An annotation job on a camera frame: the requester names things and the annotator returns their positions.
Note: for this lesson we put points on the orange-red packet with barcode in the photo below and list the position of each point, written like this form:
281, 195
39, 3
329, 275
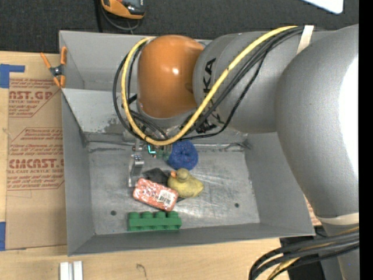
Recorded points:
154, 194

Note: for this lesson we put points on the black flat thing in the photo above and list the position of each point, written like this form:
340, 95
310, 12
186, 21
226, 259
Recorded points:
156, 174

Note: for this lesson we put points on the blue fuzzy ball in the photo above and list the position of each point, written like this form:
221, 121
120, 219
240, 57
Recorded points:
183, 155

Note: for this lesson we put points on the green toy brick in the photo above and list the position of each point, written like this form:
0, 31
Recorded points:
154, 223

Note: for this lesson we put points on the yellow rubber duck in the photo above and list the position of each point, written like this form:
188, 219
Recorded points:
186, 186

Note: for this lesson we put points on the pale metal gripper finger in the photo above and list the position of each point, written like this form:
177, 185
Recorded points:
137, 171

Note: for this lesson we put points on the brown cardboard board red print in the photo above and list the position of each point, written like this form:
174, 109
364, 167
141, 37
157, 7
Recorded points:
35, 156

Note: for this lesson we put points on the grey metal bin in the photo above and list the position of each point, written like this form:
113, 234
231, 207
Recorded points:
116, 191

